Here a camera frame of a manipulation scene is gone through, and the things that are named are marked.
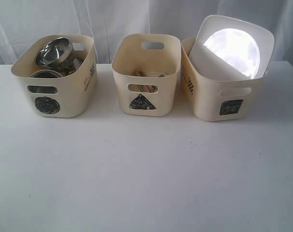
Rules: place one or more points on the wooden chopstick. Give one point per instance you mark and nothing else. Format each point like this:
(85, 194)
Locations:
(139, 73)
(147, 88)

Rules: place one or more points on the white square plate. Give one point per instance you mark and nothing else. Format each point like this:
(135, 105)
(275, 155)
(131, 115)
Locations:
(230, 49)

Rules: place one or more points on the stainless steel bowl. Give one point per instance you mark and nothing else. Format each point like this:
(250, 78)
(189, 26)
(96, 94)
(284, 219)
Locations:
(56, 55)

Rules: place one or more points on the stainless steel mug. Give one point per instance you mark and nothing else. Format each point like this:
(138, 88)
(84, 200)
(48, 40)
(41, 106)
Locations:
(43, 73)

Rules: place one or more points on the cream bin with triangle mark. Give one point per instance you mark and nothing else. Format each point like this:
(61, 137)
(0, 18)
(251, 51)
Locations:
(153, 54)

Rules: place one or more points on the cream bin with square mark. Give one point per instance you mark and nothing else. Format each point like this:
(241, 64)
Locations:
(213, 100)

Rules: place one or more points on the cream bin with circle mark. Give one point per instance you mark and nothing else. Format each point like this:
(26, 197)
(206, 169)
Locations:
(62, 97)

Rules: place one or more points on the white backdrop curtain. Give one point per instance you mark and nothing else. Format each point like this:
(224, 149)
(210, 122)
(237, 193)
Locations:
(22, 22)

